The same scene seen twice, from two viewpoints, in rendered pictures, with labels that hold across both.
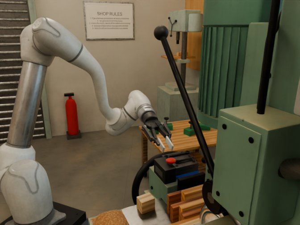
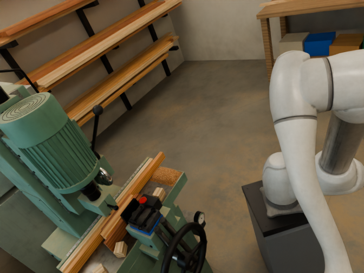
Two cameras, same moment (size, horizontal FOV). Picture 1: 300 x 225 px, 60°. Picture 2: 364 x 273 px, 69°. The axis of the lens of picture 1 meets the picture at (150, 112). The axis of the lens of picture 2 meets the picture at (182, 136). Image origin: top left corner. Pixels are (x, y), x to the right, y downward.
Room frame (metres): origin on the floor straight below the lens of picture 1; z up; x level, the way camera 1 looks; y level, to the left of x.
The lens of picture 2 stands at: (1.48, -0.12, 1.75)
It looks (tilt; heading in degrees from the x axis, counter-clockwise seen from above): 35 degrees down; 158
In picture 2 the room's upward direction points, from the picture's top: 22 degrees counter-clockwise
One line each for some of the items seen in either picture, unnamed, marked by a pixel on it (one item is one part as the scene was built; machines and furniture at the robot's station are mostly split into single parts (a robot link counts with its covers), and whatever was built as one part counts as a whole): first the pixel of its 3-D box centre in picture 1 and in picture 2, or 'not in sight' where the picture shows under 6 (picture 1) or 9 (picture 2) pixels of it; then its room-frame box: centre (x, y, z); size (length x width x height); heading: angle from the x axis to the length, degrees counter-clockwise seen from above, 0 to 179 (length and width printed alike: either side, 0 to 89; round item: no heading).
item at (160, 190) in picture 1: (176, 183); (152, 224); (0.75, -0.09, 0.91); 0.15 x 0.14 x 0.09; 114
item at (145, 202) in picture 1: (145, 202); (158, 194); (0.64, 0.01, 0.92); 0.04 x 0.03 x 0.04; 120
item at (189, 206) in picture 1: (210, 205); (120, 217); (0.62, -0.17, 0.93); 0.20 x 0.02 x 0.06; 114
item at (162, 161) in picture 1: (174, 164); (146, 213); (0.75, -0.08, 0.99); 0.13 x 0.11 x 0.06; 114
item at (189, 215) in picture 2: not in sight; (191, 222); (0.61, 0.09, 0.58); 0.12 x 0.08 x 0.08; 24
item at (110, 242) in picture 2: (202, 193); (127, 221); (0.67, -0.16, 0.93); 0.24 x 0.01 x 0.06; 114
